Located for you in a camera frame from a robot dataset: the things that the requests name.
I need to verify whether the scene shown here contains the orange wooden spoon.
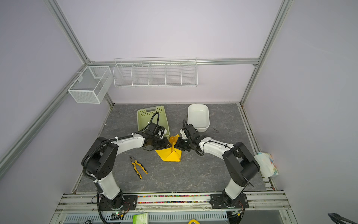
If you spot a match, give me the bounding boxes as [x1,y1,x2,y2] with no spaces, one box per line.
[169,136,177,152]

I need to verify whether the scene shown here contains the yellow paper napkin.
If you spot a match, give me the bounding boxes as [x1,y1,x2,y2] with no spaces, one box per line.
[155,134,182,162]

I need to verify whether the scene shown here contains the green perforated plastic basket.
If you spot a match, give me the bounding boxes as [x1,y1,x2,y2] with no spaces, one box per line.
[137,105,170,137]

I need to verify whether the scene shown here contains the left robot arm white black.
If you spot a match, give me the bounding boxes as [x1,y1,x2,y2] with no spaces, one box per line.
[81,112,170,210]

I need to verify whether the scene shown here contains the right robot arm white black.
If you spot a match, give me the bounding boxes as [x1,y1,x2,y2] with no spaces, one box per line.
[175,120,261,208]

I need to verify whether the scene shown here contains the yellow black pliers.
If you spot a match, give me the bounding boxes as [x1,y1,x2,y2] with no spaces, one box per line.
[130,156,148,179]

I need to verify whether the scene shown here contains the white oval plastic tub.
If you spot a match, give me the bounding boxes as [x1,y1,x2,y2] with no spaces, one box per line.
[187,104,210,132]

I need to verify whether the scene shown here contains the green white small box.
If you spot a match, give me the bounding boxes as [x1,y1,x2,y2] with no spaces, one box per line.
[132,213,149,224]

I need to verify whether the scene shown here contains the small white mesh basket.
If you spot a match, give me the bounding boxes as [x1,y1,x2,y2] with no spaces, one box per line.
[68,66,114,104]

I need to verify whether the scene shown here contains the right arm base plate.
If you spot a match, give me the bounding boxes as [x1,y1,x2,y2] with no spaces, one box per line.
[209,193,249,209]

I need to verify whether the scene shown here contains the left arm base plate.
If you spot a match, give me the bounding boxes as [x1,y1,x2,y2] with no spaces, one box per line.
[99,195,138,211]

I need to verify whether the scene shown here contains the long white wire shelf basket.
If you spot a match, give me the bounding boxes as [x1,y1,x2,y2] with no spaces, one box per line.
[113,57,198,87]

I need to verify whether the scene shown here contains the aluminium frame rail base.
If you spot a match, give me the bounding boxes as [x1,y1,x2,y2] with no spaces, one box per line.
[50,191,297,224]

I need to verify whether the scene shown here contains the black cable bottom right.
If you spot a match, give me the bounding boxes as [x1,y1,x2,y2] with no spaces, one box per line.
[328,212,356,224]

